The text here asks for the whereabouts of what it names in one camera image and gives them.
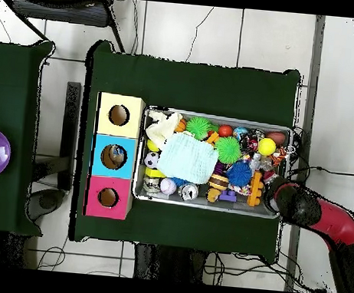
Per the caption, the black chair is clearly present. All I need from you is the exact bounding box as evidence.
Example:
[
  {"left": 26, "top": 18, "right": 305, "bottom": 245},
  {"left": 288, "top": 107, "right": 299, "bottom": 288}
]
[{"left": 0, "top": 0, "right": 130, "bottom": 54}]

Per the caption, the orange toy building block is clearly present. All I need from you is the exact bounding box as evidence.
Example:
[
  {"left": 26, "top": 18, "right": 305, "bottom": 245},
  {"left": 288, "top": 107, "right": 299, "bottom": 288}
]
[
  {"left": 205, "top": 130, "right": 221, "bottom": 147},
  {"left": 246, "top": 170, "right": 266, "bottom": 208}
]

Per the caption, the blue spiky rubber ball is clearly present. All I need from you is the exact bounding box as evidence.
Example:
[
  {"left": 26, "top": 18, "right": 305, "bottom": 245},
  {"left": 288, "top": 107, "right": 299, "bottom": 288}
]
[{"left": 225, "top": 159, "right": 254, "bottom": 189}]

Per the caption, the black and white soccer ball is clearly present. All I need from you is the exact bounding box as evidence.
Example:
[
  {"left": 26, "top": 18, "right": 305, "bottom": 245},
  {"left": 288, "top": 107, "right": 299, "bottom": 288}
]
[{"left": 143, "top": 150, "right": 160, "bottom": 170}]

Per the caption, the mint green cloth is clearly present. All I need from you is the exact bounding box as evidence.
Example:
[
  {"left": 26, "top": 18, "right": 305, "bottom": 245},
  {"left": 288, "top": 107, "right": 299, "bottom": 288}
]
[{"left": 155, "top": 130, "right": 221, "bottom": 187}]

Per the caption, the cream cloth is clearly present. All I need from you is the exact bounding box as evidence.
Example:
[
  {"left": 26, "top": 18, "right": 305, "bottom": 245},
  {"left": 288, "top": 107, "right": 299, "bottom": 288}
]
[{"left": 143, "top": 108, "right": 184, "bottom": 152}]

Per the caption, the silver mesh bin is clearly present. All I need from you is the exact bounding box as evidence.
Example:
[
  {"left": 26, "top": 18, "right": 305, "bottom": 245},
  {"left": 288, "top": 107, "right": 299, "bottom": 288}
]
[{"left": 130, "top": 104, "right": 294, "bottom": 221}]

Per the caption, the white toy baseball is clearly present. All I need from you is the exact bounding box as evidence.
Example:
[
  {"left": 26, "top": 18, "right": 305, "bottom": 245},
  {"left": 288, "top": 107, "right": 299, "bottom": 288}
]
[{"left": 159, "top": 176, "right": 178, "bottom": 196}]

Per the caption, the green spiky rubber ball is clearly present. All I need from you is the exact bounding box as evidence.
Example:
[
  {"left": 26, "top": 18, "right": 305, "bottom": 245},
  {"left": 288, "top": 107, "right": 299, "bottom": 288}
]
[
  {"left": 185, "top": 115, "right": 213, "bottom": 142},
  {"left": 212, "top": 134, "right": 243, "bottom": 166}
]

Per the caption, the black power cable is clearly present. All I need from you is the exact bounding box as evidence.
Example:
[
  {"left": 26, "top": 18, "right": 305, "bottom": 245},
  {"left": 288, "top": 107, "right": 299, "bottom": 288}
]
[{"left": 288, "top": 163, "right": 354, "bottom": 182}]

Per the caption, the dark green tablecloth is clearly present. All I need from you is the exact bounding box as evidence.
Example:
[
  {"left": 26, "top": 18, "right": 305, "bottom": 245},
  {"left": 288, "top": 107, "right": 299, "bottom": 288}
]
[
  {"left": 69, "top": 38, "right": 303, "bottom": 260},
  {"left": 0, "top": 36, "right": 59, "bottom": 239}
]

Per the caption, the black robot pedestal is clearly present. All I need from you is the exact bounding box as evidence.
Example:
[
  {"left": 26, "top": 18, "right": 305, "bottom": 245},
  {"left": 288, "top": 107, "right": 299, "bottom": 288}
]
[{"left": 131, "top": 242, "right": 208, "bottom": 285}]

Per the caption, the crushed clear plastic bottle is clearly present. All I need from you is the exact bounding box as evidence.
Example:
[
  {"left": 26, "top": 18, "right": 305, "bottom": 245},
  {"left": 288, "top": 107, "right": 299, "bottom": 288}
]
[{"left": 107, "top": 144, "right": 128, "bottom": 167}]

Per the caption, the wooden box with three holes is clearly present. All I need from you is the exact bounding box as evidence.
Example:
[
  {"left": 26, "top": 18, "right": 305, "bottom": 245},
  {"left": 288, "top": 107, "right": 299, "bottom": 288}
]
[{"left": 82, "top": 91, "right": 148, "bottom": 222}]

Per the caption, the yellow ball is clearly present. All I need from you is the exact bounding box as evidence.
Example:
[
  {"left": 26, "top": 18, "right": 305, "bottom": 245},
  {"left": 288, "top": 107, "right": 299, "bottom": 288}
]
[{"left": 256, "top": 137, "right": 277, "bottom": 157}]

